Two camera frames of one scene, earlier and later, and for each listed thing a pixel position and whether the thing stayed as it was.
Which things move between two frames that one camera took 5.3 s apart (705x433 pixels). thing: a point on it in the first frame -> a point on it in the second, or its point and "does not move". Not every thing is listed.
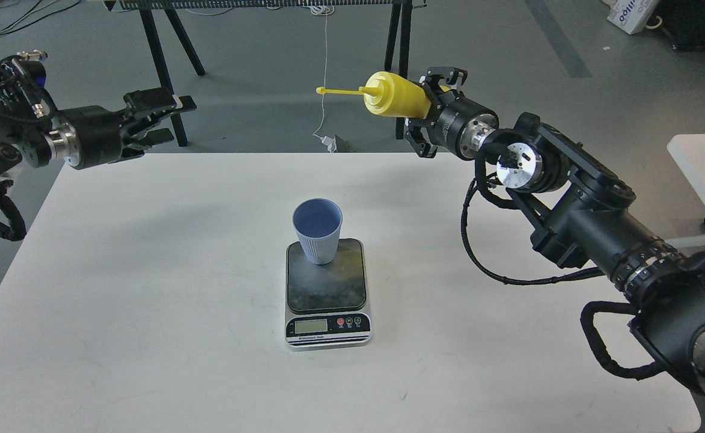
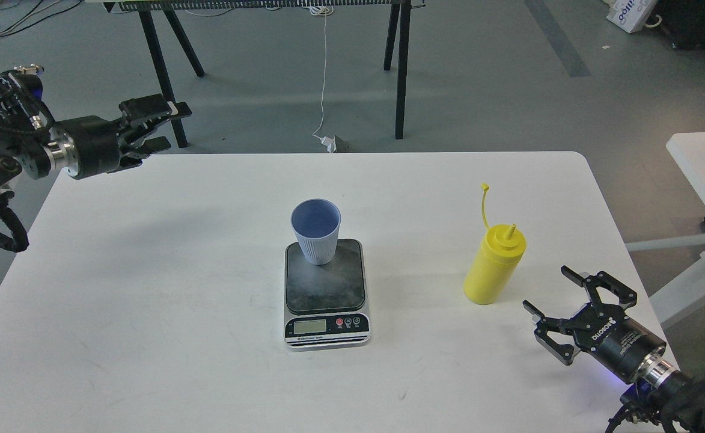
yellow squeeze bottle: [386, 94] -> [502, 253]
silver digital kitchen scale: [327, 305] does not move
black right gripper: [460, 124] -> [618, 343]
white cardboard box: [631, 15] does not move
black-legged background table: [152, 11] does not move
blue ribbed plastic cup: [318, 222] does not move
